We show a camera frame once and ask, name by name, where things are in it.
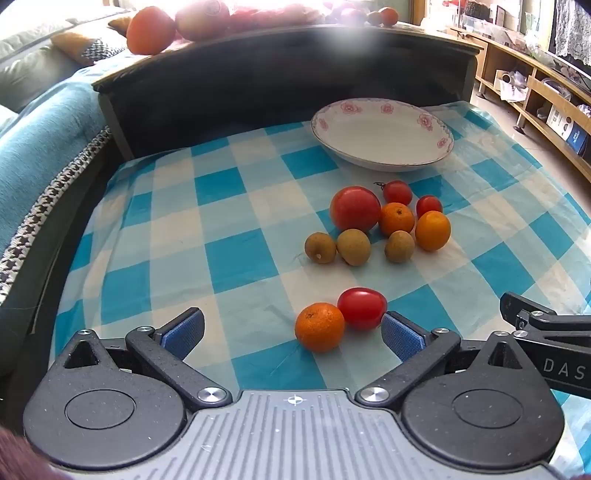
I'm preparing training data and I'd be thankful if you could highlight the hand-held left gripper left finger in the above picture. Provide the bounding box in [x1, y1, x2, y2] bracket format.
[51, 307, 233, 411]

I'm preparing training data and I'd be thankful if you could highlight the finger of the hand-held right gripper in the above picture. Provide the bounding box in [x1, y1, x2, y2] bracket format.
[500, 291, 591, 335]

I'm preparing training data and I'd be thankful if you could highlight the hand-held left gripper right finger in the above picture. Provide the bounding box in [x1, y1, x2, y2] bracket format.
[355, 311, 539, 410]

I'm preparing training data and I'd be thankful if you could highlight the large oval cherry tomato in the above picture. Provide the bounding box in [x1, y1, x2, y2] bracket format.
[337, 287, 389, 330]

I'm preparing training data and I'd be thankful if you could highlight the small mandarin orange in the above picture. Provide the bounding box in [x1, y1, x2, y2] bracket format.
[379, 202, 416, 237]
[294, 302, 346, 354]
[414, 210, 452, 252]

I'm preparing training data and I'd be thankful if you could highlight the brown longan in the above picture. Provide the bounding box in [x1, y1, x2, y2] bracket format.
[335, 228, 372, 267]
[385, 230, 416, 264]
[304, 232, 337, 265]

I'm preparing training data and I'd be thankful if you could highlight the small round cherry tomato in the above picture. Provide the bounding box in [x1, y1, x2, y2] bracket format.
[416, 195, 444, 219]

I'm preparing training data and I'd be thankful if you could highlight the large red apple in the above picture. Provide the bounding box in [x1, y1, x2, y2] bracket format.
[329, 185, 382, 233]

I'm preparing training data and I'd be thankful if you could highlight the cherry tomato with stem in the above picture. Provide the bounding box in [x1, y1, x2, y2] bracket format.
[374, 180, 413, 206]

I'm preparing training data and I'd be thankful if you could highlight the white floral rimmed plate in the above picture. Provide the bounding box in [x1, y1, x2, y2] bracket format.
[310, 98, 455, 172]

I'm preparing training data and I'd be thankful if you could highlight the blue white checkered tablecloth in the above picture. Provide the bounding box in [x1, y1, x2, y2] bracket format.
[52, 99, 591, 478]

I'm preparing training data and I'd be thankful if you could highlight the blue cardboard box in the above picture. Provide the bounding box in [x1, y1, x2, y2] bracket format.
[566, 120, 591, 155]

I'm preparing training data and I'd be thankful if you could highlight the white cardboard box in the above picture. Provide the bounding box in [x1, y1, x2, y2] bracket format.
[546, 104, 575, 139]

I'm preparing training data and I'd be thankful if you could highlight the person's fuzzy clothing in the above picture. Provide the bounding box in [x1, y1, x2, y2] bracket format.
[0, 429, 47, 480]

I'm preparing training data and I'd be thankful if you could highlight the white plastic bag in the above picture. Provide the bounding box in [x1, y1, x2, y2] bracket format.
[496, 69, 529, 102]

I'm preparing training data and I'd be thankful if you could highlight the dark coffee table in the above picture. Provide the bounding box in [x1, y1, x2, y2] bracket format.
[91, 21, 479, 160]

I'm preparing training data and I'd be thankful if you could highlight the wooden TV stand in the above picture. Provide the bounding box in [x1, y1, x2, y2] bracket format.
[448, 23, 591, 181]

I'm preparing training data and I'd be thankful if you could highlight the white lace cloth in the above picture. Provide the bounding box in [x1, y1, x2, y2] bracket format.
[554, 0, 591, 58]

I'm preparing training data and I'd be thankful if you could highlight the large orange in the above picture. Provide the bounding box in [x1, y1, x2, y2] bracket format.
[126, 6, 177, 55]

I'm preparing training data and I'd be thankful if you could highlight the orange patterned pillow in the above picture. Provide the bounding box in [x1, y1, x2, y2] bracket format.
[50, 14, 134, 65]

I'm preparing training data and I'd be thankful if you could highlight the big apple with sticker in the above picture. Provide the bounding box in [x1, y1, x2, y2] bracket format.
[174, 0, 232, 41]

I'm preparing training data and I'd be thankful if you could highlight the grey sofa cushion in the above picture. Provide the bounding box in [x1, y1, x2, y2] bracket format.
[0, 7, 130, 112]

